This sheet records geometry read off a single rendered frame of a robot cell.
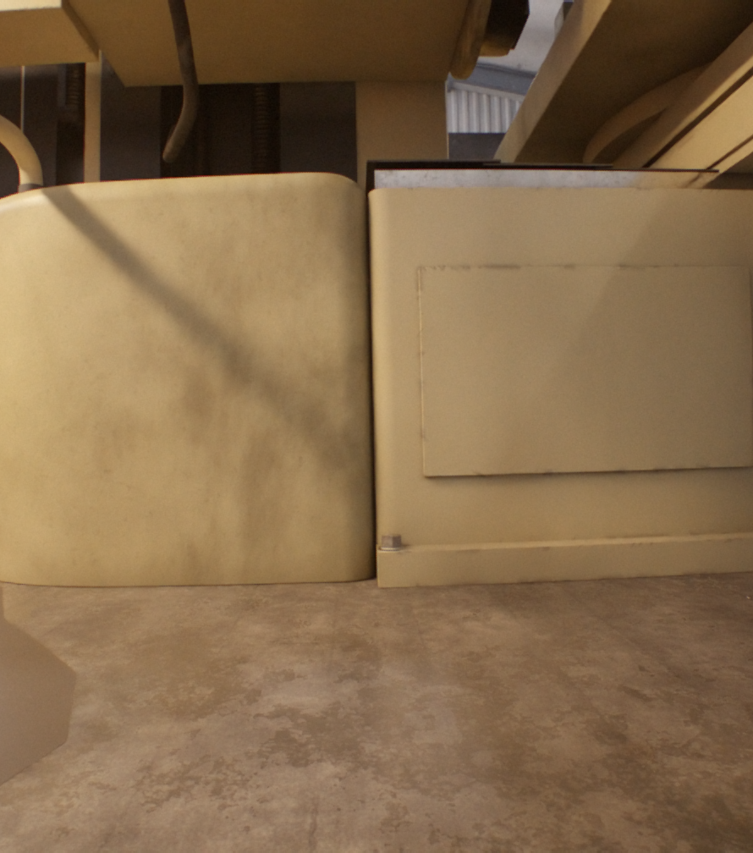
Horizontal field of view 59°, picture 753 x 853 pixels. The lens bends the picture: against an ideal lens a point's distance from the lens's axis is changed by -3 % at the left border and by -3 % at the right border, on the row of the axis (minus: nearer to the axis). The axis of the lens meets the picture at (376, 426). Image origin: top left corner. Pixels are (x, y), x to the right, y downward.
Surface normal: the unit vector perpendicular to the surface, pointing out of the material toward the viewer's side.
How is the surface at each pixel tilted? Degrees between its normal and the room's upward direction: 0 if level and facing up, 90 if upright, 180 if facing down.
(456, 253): 90
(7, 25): 180
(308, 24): 180
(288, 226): 90
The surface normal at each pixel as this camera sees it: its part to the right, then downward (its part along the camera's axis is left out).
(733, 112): -1.00, 0.02
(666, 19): 0.02, 1.00
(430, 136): 0.04, 0.00
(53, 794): -0.02, -1.00
